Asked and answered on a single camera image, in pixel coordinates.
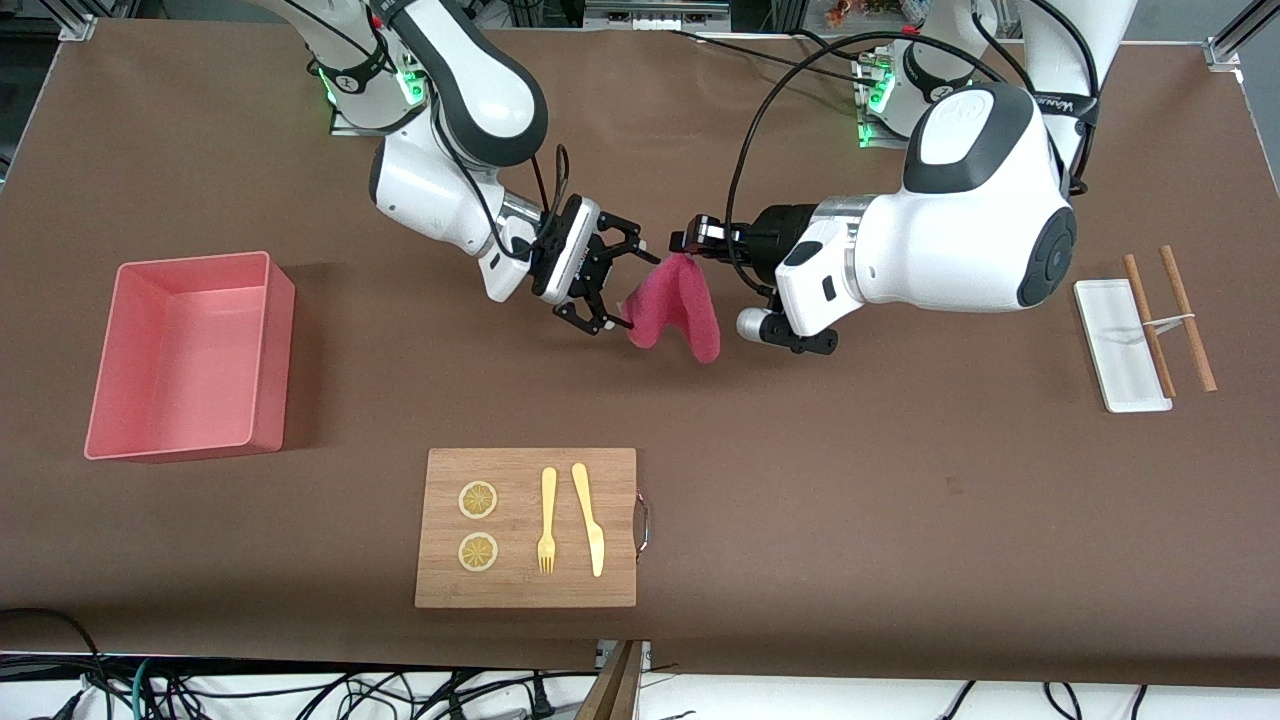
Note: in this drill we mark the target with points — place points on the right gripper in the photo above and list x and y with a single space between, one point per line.
588 264

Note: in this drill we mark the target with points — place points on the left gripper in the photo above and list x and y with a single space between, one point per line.
783 228

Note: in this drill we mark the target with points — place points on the pink and grey cloth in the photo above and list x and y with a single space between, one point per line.
680 310

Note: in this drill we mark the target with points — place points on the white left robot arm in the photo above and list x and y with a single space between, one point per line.
960 230

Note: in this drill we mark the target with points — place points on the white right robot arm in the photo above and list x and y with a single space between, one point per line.
440 190

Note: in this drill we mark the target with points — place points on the grey power strip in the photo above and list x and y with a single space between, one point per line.
655 15

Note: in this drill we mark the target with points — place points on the yellow plastic fork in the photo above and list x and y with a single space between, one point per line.
548 500

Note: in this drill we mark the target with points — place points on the yellow plastic knife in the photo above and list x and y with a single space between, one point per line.
590 520

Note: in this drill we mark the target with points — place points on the lemon slice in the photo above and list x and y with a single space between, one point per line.
478 552
478 500

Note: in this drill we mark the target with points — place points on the wooden cutting board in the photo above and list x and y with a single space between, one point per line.
530 590

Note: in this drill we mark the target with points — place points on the white rectangular tray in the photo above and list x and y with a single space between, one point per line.
1110 340

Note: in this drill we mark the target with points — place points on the wooden rod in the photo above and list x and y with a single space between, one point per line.
1148 320
1190 320

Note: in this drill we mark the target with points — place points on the pink plastic bin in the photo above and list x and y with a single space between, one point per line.
180 390

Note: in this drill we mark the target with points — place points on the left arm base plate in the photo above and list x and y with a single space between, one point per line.
866 135

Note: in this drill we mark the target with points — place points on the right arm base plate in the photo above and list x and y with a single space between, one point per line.
345 128

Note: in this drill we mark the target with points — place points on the aluminium frame profile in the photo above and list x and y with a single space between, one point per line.
85 25
1235 40

